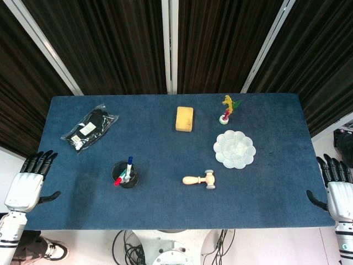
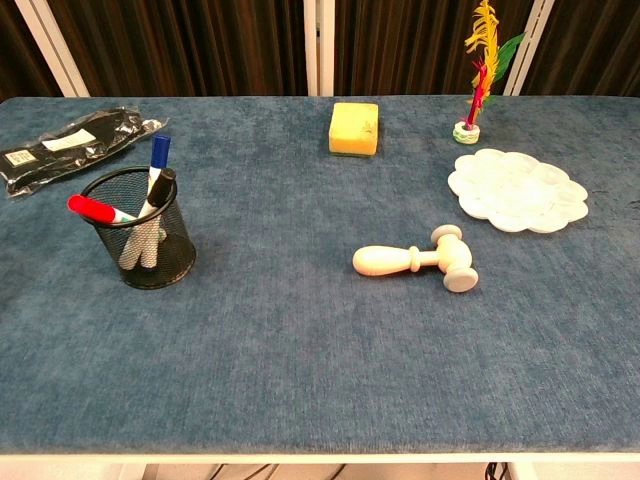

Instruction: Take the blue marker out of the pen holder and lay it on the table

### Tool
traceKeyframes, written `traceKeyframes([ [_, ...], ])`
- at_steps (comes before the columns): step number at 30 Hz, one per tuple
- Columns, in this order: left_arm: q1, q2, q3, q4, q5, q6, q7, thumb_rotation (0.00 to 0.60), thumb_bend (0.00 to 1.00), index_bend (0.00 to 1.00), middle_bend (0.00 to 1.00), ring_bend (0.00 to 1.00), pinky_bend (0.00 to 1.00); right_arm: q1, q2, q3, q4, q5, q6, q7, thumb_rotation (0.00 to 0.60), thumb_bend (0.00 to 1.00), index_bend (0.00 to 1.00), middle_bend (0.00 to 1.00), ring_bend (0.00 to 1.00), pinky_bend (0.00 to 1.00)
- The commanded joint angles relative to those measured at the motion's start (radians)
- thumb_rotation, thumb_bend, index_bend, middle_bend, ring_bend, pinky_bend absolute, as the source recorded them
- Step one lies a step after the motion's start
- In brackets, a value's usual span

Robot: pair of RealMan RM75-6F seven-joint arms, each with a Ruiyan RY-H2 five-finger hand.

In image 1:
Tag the right black-fingered white robot hand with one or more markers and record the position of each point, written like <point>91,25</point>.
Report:
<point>340,198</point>

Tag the left black-fingered white robot hand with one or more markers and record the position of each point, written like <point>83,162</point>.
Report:
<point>24,190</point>

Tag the blue capped white marker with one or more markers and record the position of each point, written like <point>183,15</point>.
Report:
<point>130,163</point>

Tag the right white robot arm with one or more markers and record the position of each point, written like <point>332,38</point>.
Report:
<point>344,240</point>

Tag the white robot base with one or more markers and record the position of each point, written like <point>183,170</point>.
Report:
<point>171,248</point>

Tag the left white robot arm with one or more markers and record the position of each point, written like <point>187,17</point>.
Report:
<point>11,234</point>

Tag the red-capped white marker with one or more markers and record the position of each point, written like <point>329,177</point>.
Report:
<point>119,180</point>

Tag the black capped marker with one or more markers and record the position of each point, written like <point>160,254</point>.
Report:
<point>128,176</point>

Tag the black mesh pen holder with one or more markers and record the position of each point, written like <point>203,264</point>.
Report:
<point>132,182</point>

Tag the brown trouser leg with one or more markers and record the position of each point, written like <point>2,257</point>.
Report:
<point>27,248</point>

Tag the white and black sneaker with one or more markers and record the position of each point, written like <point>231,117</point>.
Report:
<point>56,249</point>

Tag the black item in plastic bag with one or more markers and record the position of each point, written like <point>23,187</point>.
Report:
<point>91,127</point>

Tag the dark pleated curtain panel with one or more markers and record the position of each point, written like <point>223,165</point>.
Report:
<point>220,44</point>
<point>104,47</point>
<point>317,60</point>
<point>16,96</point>

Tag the white flower-shaped paint palette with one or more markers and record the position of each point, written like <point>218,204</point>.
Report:
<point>234,149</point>

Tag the wooden toy hammer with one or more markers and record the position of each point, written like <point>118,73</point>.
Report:
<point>202,180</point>

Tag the colourful feather shuttlecock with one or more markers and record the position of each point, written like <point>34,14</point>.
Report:
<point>227,110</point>

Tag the blue fabric table cloth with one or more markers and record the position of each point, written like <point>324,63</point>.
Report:
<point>171,201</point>

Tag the yellow sponge block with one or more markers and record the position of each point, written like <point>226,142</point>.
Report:
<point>184,118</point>

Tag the white partition frame post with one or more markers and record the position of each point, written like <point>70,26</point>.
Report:
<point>44,44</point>
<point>169,47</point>
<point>264,47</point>

